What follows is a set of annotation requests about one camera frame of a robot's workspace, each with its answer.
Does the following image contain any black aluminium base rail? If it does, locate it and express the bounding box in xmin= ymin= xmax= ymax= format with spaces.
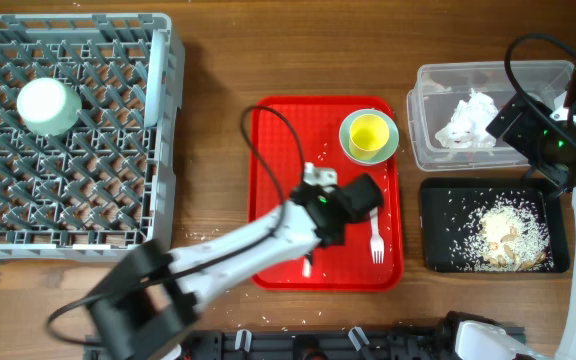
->
xmin=173 ymin=327 xmax=437 ymax=360

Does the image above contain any large light blue plate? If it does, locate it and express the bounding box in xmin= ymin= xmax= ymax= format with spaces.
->
xmin=144 ymin=31 xmax=166 ymax=127

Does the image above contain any white paper napkin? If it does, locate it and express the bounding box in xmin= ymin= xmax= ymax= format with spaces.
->
xmin=435 ymin=89 xmax=499 ymax=149

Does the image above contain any grey plastic dishwasher rack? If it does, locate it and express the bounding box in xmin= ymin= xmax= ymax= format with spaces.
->
xmin=0 ymin=13 xmax=185 ymax=262

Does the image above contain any white plastic spoon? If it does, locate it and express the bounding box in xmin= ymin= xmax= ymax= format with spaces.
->
xmin=302 ymin=253 xmax=313 ymax=278

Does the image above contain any yellow plastic cup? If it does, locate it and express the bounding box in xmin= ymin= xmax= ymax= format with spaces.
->
xmin=349 ymin=114 xmax=390 ymax=161

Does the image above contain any clear plastic waste bin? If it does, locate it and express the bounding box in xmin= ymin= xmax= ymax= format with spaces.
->
xmin=406 ymin=60 xmax=576 ymax=173

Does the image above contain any green bowl with rice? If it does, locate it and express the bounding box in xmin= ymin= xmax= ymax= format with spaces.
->
xmin=16 ymin=78 xmax=82 ymax=136

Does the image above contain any black rectangular tray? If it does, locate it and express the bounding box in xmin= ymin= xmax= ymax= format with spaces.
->
xmin=420 ymin=178 xmax=570 ymax=273

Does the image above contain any small green saucer plate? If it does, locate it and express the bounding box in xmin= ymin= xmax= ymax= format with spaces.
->
xmin=339 ymin=109 xmax=400 ymax=166

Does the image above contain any white plastic fork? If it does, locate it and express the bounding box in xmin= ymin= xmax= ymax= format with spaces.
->
xmin=370 ymin=208 xmax=385 ymax=264

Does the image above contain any pile of rice leftovers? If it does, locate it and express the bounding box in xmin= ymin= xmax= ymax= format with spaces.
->
xmin=445 ymin=194 xmax=554 ymax=272

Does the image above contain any red plastic serving tray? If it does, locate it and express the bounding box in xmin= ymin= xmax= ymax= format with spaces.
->
xmin=250 ymin=96 xmax=404 ymax=292

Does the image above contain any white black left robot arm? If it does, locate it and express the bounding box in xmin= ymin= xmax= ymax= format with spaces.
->
xmin=87 ymin=184 xmax=351 ymax=359

